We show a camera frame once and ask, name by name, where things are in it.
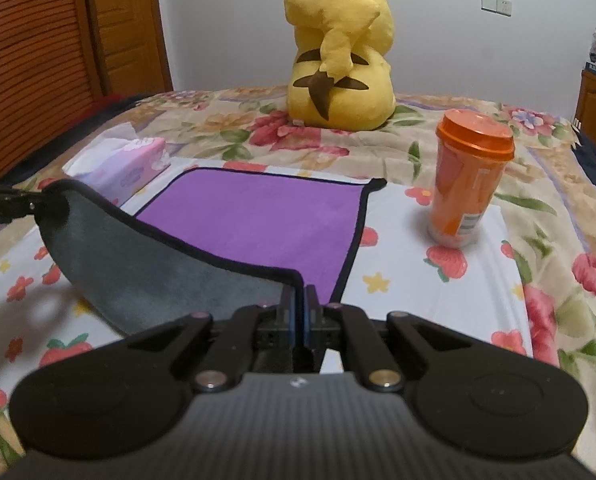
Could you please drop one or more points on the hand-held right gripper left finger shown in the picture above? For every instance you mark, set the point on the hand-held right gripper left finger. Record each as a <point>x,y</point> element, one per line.
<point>290,326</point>

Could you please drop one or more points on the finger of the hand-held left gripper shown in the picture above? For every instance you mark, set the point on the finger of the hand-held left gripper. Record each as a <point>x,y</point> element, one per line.
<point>48,205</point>

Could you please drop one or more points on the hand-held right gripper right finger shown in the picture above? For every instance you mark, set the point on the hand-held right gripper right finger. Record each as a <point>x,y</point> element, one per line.
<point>307,326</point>

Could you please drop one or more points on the purple and grey towel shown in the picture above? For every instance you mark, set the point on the purple and grey towel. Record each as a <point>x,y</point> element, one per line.
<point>258,220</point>

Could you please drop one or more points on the pink and white tissue pack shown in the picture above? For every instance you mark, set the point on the pink and white tissue pack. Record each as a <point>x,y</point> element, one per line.
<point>123,162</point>

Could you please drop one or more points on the white strawberry print cloth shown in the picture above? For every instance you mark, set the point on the white strawberry print cloth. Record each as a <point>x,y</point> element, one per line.
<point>428,280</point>

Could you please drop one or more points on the wooden louvered wardrobe door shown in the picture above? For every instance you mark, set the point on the wooden louvered wardrobe door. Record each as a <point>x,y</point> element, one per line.
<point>28,60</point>

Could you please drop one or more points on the orange lidded cup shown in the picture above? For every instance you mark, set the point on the orange lidded cup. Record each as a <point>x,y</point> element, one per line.
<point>465,180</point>

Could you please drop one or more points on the yellow plush toy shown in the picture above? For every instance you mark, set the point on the yellow plush toy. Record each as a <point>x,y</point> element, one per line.
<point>338,60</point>

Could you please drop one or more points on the floral bed sheet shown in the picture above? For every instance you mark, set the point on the floral bed sheet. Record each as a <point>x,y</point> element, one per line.
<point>558,220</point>

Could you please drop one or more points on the white wall switch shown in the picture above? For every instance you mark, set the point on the white wall switch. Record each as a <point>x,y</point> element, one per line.
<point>496,4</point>

